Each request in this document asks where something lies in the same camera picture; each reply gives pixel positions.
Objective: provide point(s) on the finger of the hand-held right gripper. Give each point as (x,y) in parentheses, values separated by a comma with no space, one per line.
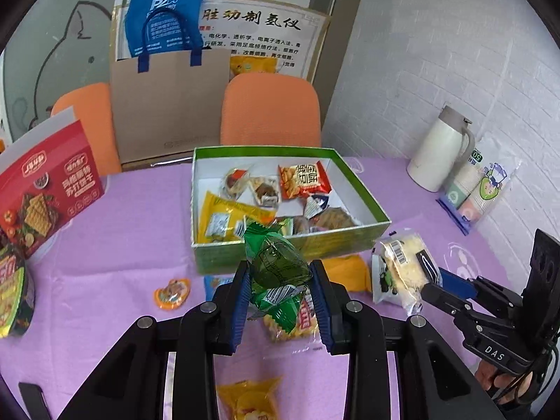
(457,282)
(446,299)

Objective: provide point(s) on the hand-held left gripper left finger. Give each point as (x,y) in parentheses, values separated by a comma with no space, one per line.
(238,310)

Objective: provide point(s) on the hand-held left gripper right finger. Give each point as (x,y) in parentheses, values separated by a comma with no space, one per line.
(321,310)

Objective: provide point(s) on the white green snack packet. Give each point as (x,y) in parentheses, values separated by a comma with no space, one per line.
(398,267)

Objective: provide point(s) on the green cardboard box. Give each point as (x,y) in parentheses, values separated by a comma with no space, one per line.
(350,240)

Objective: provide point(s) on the brown snack packet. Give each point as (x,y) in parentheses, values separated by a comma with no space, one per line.
(297,225)

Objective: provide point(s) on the yellow snack packet white label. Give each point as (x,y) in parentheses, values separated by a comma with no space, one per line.
(227,218)

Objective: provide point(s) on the small striped snack packet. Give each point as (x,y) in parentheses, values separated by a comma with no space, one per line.
(317,205)

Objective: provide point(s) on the red snack packet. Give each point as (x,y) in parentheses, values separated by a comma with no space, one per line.
(302,179)

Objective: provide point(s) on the person's right hand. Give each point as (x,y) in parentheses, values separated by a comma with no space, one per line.
(488,372)

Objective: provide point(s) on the blue white snack packet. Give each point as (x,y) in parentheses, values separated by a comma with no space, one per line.
(216,284)

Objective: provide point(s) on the yellow bread packet red label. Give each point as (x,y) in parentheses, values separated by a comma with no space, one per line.
(275,336)

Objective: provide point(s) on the orange yellow snack packet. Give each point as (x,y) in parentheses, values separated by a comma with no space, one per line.
(348,271)

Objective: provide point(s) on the small orange jelly packet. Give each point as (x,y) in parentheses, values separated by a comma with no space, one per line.
(173,293)

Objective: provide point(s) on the paper cup pack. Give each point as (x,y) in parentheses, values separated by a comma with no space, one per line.
(481,183)

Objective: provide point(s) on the purple printed tablecloth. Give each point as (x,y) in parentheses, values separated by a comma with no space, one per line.
(131,245)

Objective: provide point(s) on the cream thermos jug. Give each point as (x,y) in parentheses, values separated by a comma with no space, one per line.
(437,148)

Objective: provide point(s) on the orange chair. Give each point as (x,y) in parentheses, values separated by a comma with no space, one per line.
(271,109)
(92,127)

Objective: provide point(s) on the brown paper bag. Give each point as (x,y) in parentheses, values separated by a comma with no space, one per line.
(175,109)

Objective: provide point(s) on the black phone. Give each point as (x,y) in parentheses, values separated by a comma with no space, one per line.
(37,402)

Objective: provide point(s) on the instant noodle bowl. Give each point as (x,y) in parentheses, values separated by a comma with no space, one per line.
(15,293)

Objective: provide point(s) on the red cracker box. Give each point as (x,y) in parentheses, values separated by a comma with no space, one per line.
(48,183)

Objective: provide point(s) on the blue tote bag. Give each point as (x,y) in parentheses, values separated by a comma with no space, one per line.
(166,8)

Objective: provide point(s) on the white wall poster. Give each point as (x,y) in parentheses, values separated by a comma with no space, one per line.
(271,39)

